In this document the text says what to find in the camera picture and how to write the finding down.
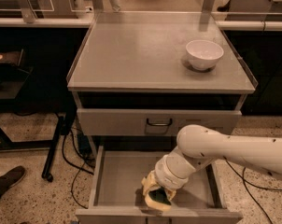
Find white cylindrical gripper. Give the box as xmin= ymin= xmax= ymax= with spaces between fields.
xmin=141 ymin=155 xmax=189 ymax=201

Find green and yellow sponge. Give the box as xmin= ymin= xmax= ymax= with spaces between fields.
xmin=145 ymin=188 xmax=171 ymax=212

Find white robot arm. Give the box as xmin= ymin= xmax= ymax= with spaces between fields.
xmin=142 ymin=125 xmax=282 ymax=204

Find open grey middle drawer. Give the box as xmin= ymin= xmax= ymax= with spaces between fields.
xmin=76 ymin=147 xmax=243 ymax=224

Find closed grey top drawer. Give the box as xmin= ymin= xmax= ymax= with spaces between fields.
xmin=77 ymin=108 xmax=241 ymax=136

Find grey drawer cabinet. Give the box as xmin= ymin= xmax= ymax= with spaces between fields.
xmin=65 ymin=10 xmax=259 ymax=224

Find white ceramic bowl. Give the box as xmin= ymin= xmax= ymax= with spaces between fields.
xmin=186 ymin=40 xmax=224 ymax=71

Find brown shoe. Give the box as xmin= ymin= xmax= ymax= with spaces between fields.
xmin=0 ymin=165 xmax=26 ymax=198

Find black drawer handle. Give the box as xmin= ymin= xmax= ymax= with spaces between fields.
xmin=146 ymin=119 xmax=173 ymax=127

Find black floor cable right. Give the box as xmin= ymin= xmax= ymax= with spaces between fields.
xmin=224 ymin=160 xmax=282 ymax=224

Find black floor cable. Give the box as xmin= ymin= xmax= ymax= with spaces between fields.
xmin=61 ymin=128 xmax=96 ymax=209
xmin=224 ymin=160 xmax=282 ymax=224

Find black floor cable left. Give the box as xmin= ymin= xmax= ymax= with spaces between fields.
xmin=61 ymin=128 xmax=96 ymax=209

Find black metal table frame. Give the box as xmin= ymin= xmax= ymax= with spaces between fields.
xmin=0 ymin=117 xmax=63 ymax=182

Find white horizontal rail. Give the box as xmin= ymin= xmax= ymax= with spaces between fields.
xmin=0 ymin=18 xmax=282 ymax=32

